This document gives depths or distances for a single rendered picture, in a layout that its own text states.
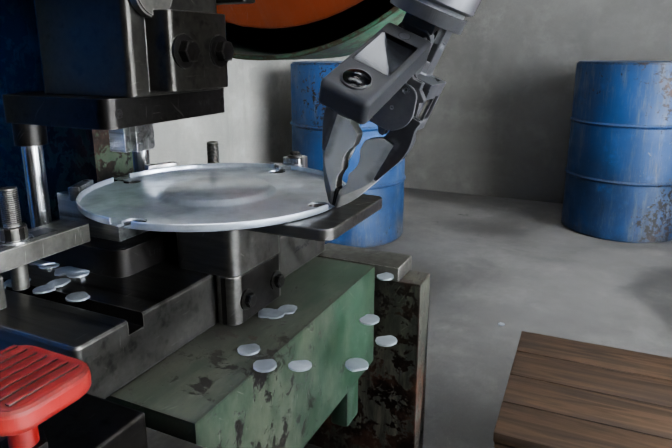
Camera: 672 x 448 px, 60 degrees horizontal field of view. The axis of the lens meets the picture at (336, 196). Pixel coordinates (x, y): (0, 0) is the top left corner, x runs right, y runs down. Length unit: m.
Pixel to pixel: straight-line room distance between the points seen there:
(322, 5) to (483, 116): 3.03
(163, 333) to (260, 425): 0.13
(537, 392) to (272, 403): 0.63
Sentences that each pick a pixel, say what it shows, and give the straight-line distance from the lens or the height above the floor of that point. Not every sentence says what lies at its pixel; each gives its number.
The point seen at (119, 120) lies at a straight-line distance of 0.62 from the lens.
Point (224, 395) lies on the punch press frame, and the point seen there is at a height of 0.65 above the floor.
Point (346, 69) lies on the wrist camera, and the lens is 0.48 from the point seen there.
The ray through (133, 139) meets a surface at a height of 0.84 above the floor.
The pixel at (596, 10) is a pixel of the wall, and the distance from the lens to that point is 3.83.
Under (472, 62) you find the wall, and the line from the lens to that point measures 3.91.
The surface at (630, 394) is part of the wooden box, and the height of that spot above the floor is 0.35.
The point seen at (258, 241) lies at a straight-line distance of 0.65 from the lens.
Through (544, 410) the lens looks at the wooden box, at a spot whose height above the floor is 0.35.
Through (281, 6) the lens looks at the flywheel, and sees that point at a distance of 0.99.
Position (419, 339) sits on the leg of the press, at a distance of 0.87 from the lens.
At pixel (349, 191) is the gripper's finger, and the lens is 0.57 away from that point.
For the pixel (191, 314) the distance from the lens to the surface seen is 0.63.
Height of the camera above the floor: 0.94
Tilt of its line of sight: 14 degrees down
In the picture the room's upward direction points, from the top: straight up
